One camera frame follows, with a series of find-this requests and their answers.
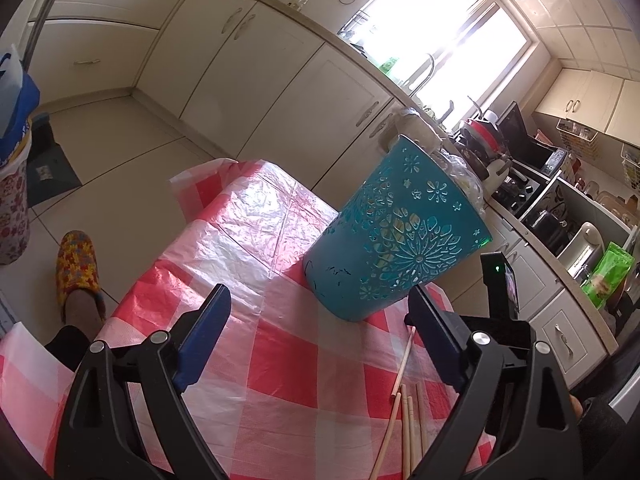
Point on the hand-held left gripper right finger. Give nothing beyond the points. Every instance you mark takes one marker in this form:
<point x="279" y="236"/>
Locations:
<point x="435" y="335"/>

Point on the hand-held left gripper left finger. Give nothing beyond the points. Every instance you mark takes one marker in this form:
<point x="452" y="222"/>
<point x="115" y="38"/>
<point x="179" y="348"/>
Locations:
<point x="200" y="345"/>

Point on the blue perforated plastic bin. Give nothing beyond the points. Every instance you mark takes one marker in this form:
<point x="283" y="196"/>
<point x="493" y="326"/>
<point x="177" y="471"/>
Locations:
<point x="400" y="240"/>

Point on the person's right forearm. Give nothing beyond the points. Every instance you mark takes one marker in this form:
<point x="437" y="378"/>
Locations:
<point x="600" y="425"/>

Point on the red checked plastic tablecloth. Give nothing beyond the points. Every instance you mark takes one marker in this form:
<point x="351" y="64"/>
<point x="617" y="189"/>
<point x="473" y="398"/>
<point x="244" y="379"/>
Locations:
<point x="280" y="360"/>

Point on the white electric kettle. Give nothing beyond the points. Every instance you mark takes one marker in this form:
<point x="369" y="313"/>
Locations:
<point x="582" y="247"/>

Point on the black countertop oven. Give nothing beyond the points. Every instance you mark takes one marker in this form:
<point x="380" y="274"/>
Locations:
<point x="520" y="192"/>

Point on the green snack bag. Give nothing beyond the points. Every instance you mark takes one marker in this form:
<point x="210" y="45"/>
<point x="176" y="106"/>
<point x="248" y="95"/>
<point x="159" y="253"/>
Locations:
<point x="607" y="272"/>

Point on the person's bare leg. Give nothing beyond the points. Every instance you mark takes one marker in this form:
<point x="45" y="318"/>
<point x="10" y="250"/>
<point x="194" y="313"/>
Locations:
<point x="82" y="317"/>

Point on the yellow patterned slipper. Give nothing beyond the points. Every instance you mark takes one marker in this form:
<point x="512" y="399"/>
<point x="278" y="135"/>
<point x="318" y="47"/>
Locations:
<point x="77" y="265"/>

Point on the black microwave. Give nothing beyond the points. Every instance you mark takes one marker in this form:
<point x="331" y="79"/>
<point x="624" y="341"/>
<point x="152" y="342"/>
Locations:
<point x="525" y="135"/>

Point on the stack of pots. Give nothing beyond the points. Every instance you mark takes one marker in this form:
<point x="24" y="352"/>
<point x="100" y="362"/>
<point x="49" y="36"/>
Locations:
<point x="482" y="132"/>

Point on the cream upper cabinets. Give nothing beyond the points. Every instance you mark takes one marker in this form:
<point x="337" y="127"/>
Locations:
<point x="585" y="100"/>

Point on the chrome faucet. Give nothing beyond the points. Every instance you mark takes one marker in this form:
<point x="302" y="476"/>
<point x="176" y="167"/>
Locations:
<point x="424" y="72"/>

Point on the green dish soap bottle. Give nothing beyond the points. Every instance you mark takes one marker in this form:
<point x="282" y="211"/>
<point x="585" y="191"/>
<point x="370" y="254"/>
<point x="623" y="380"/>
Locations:
<point x="388" y="63"/>

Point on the kitchen window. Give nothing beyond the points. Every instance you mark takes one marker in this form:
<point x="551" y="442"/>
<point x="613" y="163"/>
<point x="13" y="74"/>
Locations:
<point x="445" y="40"/>

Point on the cream base cabinets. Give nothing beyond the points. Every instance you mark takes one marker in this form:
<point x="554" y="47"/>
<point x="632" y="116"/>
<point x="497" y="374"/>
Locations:
<point x="240" y="60"/>

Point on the blue plastic bag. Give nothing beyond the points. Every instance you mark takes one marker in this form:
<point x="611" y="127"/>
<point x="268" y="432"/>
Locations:
<point x="20" y="95"/>

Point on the beige kitchen countertop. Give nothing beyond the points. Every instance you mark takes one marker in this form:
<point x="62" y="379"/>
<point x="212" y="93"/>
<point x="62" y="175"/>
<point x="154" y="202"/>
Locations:
<point x="320" y="30"/>

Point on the clear plastic bottle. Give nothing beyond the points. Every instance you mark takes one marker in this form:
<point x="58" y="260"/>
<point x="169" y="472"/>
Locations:
<point x="300" y="1"/>

